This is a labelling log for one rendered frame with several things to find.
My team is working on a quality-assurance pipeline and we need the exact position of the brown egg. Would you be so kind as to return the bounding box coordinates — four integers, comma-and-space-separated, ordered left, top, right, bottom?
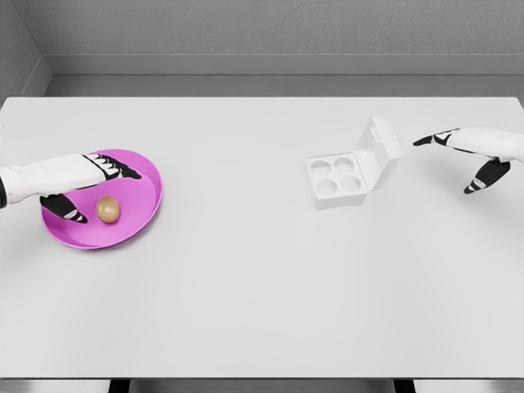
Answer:
95, 194, 122, 225

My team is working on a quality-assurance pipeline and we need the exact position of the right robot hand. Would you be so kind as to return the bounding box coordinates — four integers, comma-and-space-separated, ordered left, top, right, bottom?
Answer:
412, 127, 524, 195

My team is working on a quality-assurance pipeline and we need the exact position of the white egg box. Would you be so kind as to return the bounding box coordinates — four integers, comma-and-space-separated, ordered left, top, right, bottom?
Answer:
305, 115, 405, 211

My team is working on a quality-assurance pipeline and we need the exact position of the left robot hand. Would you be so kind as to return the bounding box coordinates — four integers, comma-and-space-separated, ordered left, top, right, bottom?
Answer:
27, 152, 142, 225

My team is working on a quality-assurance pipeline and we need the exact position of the pink round plate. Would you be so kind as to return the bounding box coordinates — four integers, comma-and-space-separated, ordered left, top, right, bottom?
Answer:
40, 147, 164, 251

